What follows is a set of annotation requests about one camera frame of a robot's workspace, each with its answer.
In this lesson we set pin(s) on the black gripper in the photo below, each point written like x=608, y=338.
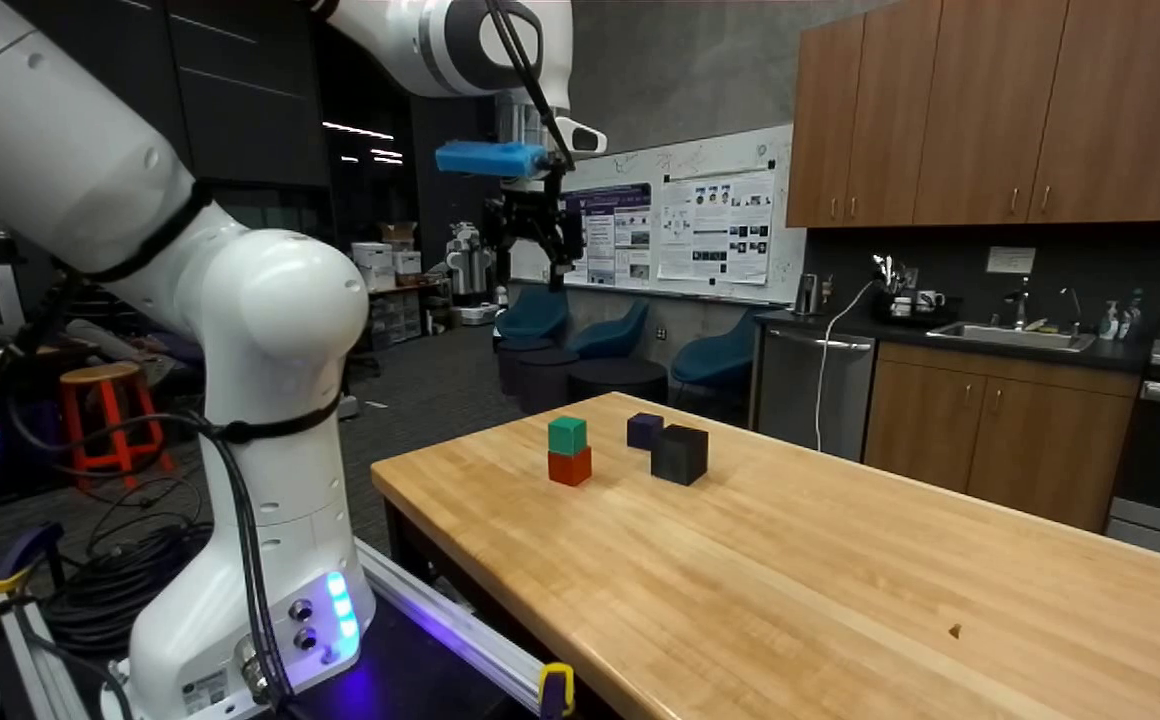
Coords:
x=540, y=220

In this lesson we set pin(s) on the green block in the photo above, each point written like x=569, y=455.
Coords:
x=569, y=435

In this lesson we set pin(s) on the purple block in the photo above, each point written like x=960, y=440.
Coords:
x=645, y=428

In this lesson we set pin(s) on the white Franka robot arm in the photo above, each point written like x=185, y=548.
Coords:
x=274, y=304

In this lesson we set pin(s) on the orange block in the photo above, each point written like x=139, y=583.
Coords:
x=569, y=469

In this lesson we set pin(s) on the black block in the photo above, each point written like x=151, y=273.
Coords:
x=676, y=455

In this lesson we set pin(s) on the blue lounge chair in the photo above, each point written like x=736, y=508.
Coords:
x=712, y=356
x=534, y=323
x=608, y=338

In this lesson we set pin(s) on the purple poster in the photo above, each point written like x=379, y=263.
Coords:
x=615, y=237

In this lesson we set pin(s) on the white poster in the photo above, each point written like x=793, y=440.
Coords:
x=718, y=225

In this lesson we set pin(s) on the white whiteboard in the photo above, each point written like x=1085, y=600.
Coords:
x=793, y=213

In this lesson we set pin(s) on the steel kettle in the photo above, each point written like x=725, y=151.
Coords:
x=815, y=298

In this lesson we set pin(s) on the stainless steel dishwasher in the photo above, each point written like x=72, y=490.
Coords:
x=793, y=392

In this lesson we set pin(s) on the coffee maker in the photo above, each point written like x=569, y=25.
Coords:
x=910, y=298

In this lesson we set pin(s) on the yellow clamp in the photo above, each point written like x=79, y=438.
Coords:
x=4, y=586
x=554, y=684

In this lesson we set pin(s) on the orange stool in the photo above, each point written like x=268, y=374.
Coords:
x=107, y=377

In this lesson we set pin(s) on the steel kitchen sink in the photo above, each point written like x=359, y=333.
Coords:
x=1007, y=333

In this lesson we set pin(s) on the kitchen faucet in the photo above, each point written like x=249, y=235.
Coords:
x=1023, y=304

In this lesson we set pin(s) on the wide wooden base cabinet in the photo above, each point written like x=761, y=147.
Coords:
x=992, y=435

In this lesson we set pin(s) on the black kitchen countertop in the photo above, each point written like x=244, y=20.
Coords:
x=1113, y=356

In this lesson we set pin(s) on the soap bottles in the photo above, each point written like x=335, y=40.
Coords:
x=1120, y=323

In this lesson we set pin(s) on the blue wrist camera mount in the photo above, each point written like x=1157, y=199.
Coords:
x=495, y=159

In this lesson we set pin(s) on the black table frame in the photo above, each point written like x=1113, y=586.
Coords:
x=409, y=541

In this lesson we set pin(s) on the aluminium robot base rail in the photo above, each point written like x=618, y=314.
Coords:
x=475, y=632

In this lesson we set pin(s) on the white wall outlet plate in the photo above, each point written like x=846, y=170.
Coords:
x=1010, y=263

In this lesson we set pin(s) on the wooden wall cabinets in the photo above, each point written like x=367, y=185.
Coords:
x=1007, y=104

